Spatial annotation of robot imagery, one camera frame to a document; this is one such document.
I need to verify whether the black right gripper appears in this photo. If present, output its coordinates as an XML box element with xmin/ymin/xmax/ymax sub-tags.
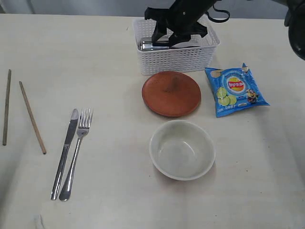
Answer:
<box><xmin>152</xmin><ymin>0</ymin><xmax>214</xmax><ymax>46</ymax></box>

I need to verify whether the silver foil packet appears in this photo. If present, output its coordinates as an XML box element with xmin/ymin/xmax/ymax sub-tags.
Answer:
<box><xmin>138</xmin><ymin>36</ymin><xmax>170</xmax><ymax>52</ymax></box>

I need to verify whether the white perforated plastic basket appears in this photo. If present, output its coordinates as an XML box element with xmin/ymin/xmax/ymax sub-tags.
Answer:
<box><xmin>132</xmin><ymin>15</ymin><xmax>220</xmax><ymax>75</ymax></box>

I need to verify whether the brown round plate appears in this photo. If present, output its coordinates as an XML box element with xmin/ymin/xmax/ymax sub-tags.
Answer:
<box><xmin>142</xmin><ymin>71</ymin><xmax>201</xmax><ymax>117</ymax></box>

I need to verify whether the blue chips bag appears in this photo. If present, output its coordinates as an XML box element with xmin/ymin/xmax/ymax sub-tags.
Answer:
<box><xmin>204</xmin><ymin>63</ymin><xmax>269</xmax><ymax>118</ymax></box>

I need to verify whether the silver fork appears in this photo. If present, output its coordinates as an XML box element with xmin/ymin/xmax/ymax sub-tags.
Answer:
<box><xmin>59</xmin><ymin>108</ymin><xmax>92</xmax><ymax>201</ymax></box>

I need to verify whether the white speckled bowl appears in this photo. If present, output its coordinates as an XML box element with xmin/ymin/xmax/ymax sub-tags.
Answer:
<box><xmin>148</xmin><ymin>120</ymin><xmax>216</xmax><ymax>181</ymax></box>

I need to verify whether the wooden chopstick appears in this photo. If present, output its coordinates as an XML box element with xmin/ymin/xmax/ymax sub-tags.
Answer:
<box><xmin>2</xmin><ymin>69</ymin><xmax>11</xmax><ymax>146</ymax></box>
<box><xmin>19</xmin><ymin>81</ymin><xmax>47</xmax><ymax>155</ymax></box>

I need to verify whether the silver table knife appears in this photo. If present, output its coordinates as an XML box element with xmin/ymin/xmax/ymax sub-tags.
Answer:
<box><xmin>51</xmin><ymin>109</ymin><xmax>79</xmax><ymax>200</ymax></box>

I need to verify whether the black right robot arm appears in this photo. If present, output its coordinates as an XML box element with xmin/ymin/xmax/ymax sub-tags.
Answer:
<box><xmin>144</xmin><ymin>0</ymin><xmax>305</xmax><ymax>59</ymax></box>

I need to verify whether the right camera mount bracket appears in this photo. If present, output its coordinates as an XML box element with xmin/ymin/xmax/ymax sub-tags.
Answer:
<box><xmin>144</xmin><ymin>7</ymin><xmax>169</xmax><ymax>21</ymax></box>

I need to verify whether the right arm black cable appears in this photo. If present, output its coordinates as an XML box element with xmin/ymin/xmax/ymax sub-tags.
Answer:
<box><xmin>205</xmin><ymin>2</ymin><xmax>231</xmax><ymax>24</ymax></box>

